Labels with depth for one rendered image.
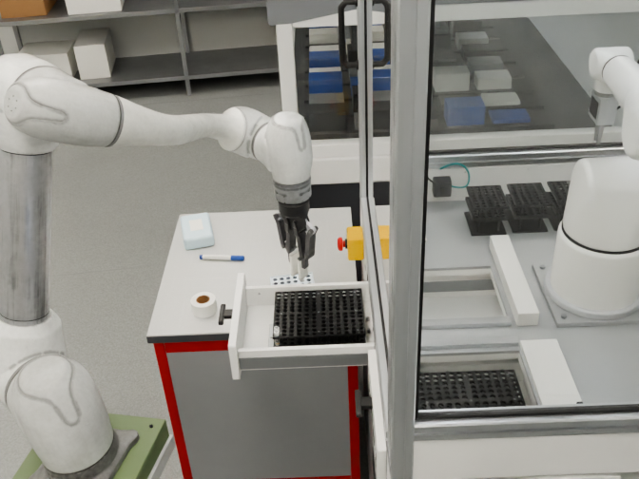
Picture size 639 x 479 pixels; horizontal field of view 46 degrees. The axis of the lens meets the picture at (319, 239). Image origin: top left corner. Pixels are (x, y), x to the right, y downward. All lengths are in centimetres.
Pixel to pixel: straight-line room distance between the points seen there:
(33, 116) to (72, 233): 274
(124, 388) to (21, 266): 151
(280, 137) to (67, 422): 74
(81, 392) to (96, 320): 187
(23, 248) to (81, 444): 41
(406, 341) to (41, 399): 73
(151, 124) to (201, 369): 90
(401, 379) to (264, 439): 115
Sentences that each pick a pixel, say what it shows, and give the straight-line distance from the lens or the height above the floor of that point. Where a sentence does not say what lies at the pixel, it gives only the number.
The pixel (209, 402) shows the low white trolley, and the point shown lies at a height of 48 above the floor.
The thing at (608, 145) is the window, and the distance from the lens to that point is 109.
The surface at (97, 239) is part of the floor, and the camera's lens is 398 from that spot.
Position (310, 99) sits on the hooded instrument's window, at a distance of 246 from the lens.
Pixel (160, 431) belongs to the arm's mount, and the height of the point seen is 81.
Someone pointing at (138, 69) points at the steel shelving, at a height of 15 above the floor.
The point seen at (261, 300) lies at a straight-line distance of 199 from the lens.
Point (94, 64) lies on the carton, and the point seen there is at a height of 26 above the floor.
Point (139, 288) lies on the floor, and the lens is 357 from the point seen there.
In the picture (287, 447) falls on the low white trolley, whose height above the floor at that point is 28.
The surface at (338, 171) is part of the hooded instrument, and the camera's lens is 255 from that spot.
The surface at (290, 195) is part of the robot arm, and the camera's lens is 175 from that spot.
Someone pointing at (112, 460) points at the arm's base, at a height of 83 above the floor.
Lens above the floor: 208
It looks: 34 degrees down
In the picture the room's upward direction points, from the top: 3 degrees counter-clockwise
